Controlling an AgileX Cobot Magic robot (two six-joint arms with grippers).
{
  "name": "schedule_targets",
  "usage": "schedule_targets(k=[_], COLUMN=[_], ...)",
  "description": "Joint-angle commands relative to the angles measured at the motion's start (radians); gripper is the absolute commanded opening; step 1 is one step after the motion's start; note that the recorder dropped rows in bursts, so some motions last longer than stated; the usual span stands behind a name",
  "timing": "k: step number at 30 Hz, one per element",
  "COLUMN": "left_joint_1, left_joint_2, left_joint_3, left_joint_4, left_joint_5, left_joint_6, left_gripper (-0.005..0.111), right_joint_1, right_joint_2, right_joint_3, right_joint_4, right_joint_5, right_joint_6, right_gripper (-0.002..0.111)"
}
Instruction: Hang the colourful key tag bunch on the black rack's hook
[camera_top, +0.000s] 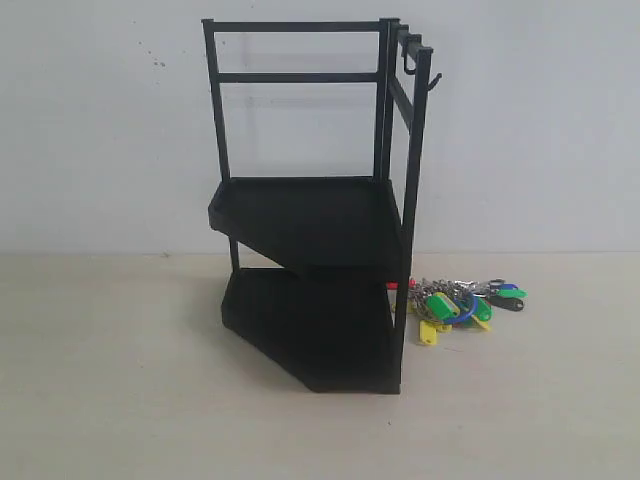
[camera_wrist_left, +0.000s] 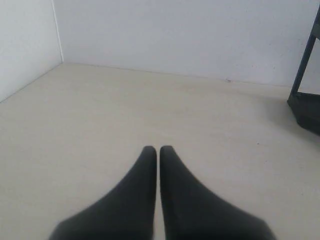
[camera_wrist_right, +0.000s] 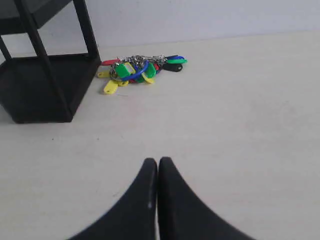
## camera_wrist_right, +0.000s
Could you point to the colourful key tag bunch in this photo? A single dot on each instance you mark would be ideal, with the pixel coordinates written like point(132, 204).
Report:
point(136, 69)

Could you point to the black metal two-tier rack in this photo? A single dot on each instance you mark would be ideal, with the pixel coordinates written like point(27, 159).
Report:
point(44, 88)

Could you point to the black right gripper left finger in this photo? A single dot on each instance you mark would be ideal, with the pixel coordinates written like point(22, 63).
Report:
point(133, 216)

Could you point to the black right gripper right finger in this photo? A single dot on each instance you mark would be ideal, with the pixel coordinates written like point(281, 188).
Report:
point(182, 215)

